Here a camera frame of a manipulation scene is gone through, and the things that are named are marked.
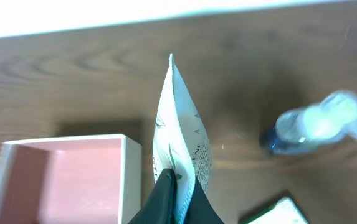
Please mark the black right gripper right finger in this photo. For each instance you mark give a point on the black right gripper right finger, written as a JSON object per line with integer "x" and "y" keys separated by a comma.
{"x": 200, "y": 210}

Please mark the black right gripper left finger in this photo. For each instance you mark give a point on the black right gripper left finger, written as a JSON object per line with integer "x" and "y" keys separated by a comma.
{"x": 160, "y": 205}

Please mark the white Pantene tube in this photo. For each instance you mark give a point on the white Pantene tube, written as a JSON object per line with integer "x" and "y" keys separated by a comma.
{"x": 180, "y": 140}

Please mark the green white soap box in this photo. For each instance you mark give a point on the green white soap box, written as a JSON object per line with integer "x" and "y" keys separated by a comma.
{"x": 281, "y": 208}

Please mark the white box pink interior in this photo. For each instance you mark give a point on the white box pink interior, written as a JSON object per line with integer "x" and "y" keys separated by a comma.
{"x": 77, "y": 179}

